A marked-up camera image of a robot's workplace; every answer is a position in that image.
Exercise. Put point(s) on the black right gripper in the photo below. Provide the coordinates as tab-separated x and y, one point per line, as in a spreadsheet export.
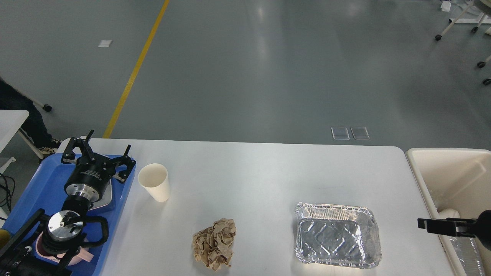
458	227

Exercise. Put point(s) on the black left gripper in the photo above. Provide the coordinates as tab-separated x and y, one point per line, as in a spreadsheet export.
92	172

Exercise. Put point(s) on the stainless steel rectangular container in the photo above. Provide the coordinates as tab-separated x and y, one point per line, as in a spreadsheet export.
105	200

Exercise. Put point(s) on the pink ribbed mug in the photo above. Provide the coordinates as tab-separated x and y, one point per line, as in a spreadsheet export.
83	254

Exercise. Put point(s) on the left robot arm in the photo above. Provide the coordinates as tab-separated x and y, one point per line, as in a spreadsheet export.
66	218

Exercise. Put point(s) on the blue plastic tray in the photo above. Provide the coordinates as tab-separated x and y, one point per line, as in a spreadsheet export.
46	191

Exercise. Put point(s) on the white paper cup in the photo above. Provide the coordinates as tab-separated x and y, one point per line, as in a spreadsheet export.
154	179

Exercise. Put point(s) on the rolling rack leg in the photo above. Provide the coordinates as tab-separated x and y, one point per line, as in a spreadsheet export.
45	107

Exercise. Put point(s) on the teal mug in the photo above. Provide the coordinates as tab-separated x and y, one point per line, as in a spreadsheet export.
5	237

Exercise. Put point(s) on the aluminium foil tray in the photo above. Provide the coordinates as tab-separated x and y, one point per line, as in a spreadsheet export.
338	235

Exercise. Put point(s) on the crumpled brown paper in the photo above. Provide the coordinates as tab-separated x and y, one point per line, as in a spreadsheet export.
212	246

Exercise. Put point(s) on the right floor plate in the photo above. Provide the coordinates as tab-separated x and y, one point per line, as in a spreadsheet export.
360	133

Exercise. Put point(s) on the floor plate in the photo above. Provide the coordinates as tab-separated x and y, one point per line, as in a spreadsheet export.
360	133
340	133

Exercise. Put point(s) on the left floor plate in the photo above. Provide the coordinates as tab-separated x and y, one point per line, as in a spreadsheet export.
340	133

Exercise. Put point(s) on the white cart frame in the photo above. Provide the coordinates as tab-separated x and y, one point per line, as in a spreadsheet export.
484	12

